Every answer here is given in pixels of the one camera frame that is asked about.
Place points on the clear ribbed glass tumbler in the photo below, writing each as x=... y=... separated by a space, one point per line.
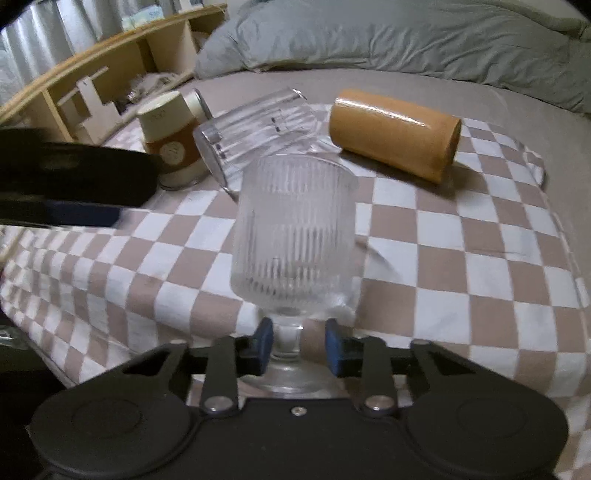
x=271 y=124

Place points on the cardboard piece on shelf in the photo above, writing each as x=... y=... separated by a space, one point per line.
x=102 y=117

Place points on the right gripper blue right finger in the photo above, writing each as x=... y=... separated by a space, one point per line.
x=368 y=360

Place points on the orange-brown cylindrical cup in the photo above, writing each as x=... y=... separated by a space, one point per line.
x=407 y=136

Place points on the wooden headboard shelf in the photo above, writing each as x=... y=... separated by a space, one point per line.
x=166 y=46

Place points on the beige bed mattress sheet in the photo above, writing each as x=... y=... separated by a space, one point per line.
x=560 y=137

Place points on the checkered beige white cloth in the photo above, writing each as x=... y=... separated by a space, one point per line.
x=482 y=268

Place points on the ribbed clear stemmed glass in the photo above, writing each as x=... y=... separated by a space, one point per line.
x=292 y=255

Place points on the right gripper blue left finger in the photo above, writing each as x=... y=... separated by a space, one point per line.
x=229 y=359

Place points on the cream steel-rimmed mug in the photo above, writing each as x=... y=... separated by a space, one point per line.
x=197 y=106

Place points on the cream cup with brown sleeve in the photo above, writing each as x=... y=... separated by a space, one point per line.
x=167 y=126

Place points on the grey duvet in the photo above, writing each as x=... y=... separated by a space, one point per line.
x=496 y=43

